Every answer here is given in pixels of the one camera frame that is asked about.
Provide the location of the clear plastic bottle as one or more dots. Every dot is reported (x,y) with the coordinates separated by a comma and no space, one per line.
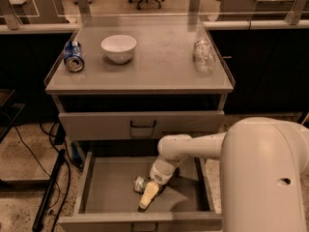
(203,56)

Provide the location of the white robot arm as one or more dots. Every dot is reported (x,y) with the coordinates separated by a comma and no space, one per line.
(261,161)

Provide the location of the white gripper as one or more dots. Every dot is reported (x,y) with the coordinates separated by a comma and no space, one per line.
(159,175)

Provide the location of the black top drawer handle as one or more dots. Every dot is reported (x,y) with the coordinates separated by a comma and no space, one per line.
(143,126)

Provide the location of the black drawer handle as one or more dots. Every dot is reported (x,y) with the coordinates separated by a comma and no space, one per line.
(143,126)
(144,227)

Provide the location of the white bowl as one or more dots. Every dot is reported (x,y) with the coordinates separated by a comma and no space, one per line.
(118,48)

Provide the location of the grey drawer cabinet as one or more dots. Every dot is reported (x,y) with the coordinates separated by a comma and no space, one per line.
(161,76)

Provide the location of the green 7up can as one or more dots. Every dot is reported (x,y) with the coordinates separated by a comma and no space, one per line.
(140,184)

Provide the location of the closed top drawer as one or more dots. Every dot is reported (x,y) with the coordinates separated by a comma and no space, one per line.
(81,126)

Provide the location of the black floor bar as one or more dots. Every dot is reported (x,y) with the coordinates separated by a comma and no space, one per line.
(38,222)

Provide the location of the open middle drawer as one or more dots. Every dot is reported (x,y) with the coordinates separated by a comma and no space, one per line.
(106,201)

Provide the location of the black middle drawer handle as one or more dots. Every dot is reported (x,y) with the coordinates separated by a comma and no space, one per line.
(144,227)

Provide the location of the blue soda can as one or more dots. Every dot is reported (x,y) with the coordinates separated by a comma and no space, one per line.
(73,58)

